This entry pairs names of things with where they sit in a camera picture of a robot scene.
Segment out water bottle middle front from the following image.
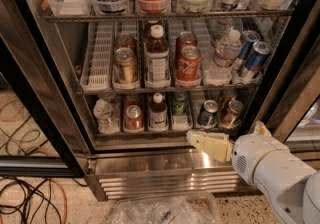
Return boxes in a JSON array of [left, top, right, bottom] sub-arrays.
[[208, 30, 242, 86]]

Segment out blue red bull can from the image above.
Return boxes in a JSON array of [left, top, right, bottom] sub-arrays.
[[233, 30, 260, 71], [240, 41, 271, 79]]

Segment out tea bottle bottom shelf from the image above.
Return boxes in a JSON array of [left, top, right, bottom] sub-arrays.
[[149, 93, 167, 131]]

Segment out coca cola can middle front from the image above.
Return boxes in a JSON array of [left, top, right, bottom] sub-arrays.
[[176, 46, 201, 82]]

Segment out green can bottom shelf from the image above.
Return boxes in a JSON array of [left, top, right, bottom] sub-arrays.
[[173, 91, 188, 116]]

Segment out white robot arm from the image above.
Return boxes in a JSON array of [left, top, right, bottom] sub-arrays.
[[187, 121, 320, 224]]

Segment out water bottle bottom shelf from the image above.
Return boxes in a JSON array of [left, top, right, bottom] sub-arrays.
[[93, 99, 119, 135]]

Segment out gold can bottom rear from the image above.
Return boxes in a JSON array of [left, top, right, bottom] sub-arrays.
[[217, 88, 237, 108]]

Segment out red can bottom front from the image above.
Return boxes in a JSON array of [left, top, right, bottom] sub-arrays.
[[125, 105, 143, 130]]

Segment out blue red bull can front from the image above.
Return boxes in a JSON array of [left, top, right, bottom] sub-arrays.
[[240, 41, 271, 79]]

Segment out black and orange floor cables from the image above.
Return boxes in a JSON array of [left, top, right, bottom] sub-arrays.
[[0, 176, 88, 224]]

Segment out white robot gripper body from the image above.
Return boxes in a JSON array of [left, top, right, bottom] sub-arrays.
[[232, 134, 290, 185]]

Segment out blue red bull can rear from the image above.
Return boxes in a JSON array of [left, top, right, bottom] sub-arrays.
[[233, 30, 260, 71]]

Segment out tea bottle middle front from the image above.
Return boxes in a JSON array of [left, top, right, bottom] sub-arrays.
[[145, 25, 169, 83]]

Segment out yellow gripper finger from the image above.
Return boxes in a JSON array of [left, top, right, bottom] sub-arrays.
[[186, 130, 233, 163], [253, 121, 272, 136]]

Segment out coca cola can middle rear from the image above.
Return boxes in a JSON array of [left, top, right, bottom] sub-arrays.
[[176, 31, 198, 54]]

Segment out empty white tray middle shelf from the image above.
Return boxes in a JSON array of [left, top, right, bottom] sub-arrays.
[[80, 22, 113, 92]]

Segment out water bottle middle rear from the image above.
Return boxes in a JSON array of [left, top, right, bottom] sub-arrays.
[[212, 18, 233, 46]]

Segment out open fridge glass door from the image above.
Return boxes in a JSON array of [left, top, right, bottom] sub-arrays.
[[0, 0, 95, 177]]

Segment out red can bottom rear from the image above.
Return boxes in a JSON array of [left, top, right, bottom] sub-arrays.
[[124, 94, 141, 107]]

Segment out gold can middle rear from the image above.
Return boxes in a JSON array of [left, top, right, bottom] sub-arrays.
[[116, 33, 136, 51]]

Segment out gold can middle front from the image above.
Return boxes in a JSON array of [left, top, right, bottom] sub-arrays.
[[114, 48, 137, 84]]

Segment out blue pepsi can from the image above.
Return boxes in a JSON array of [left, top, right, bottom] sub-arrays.
[[197, 100, 219, 126]]

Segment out gold can bottom front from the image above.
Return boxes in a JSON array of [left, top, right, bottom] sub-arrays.
[[220, 100, 244, 128]]

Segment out clear plastic bin of bottles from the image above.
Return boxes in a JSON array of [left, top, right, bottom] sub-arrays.
[[108, 192, 222, 224]]

